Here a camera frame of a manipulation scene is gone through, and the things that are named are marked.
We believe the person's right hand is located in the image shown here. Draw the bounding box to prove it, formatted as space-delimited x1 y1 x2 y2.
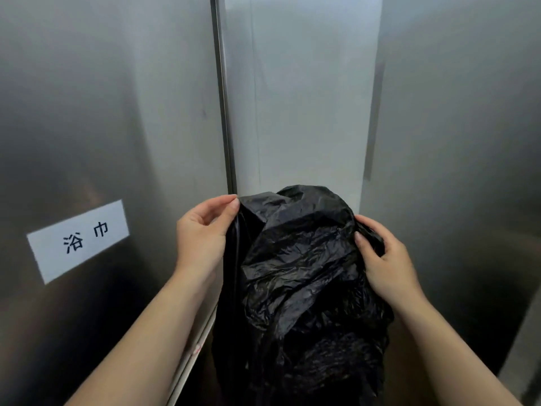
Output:
354 214 427 307

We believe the person's left hand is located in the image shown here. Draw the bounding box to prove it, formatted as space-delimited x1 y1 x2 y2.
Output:
175 194 241 279

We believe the black plastic garbage bag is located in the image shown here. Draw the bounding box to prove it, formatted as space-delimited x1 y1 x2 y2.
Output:
211 184 394 406

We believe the person's left forearm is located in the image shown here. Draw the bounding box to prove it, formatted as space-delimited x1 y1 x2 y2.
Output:
65 266 222 406

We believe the person's right forearm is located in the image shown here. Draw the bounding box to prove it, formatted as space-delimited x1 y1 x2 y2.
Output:
393 292 522 406

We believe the stainless steel cabinet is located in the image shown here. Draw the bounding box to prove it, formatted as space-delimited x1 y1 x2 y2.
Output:
0 0 237 406

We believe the white paper label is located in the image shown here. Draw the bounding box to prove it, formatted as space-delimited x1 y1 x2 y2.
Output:
26 200 129 285

